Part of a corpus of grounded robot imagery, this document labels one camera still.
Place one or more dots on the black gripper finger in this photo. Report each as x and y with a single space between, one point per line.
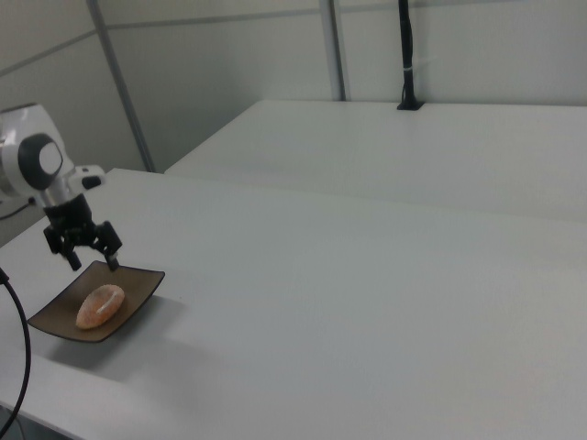
109 243
64 249

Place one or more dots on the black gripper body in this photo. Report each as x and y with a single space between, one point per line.
71 215

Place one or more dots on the orange bread roll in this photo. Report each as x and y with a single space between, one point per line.
101 306

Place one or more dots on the brown square ceramic plate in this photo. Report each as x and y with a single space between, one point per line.
59 316

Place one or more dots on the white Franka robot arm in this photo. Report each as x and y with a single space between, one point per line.
32 156

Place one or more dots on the black pole with base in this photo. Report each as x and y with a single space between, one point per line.
407 50

